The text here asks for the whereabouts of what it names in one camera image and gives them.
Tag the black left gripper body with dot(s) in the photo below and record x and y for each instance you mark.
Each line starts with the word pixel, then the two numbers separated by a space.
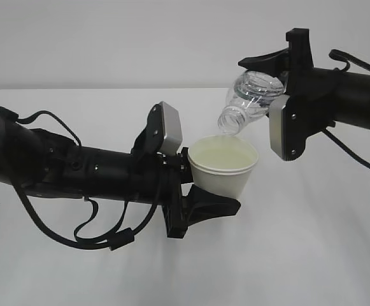
pixel 174 172

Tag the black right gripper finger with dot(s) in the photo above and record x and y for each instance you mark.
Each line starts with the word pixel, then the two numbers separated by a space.
pixel 273 64

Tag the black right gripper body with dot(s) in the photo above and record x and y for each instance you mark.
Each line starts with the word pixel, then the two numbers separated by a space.
pixel 310 88

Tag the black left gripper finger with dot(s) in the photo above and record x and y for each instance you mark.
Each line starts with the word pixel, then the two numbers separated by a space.
pixel 200 205

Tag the clear bottle green label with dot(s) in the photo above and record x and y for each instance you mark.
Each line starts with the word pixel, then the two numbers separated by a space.
pixel 248 100

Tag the white paper cup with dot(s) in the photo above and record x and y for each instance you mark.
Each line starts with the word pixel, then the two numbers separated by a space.
pixel 222 164

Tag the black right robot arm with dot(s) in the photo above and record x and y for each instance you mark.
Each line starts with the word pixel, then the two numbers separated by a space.
pixel 351 99

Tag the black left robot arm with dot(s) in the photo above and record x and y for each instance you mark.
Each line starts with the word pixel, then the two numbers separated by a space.
pixel 38 163

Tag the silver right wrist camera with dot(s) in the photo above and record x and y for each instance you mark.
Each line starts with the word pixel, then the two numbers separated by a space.
pixel 286 133

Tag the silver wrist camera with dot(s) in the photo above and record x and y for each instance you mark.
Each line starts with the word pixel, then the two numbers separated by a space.
pixel 163 130
pixel 286 133

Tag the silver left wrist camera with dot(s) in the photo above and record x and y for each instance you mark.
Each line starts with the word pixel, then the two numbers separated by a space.
pixel 163 130

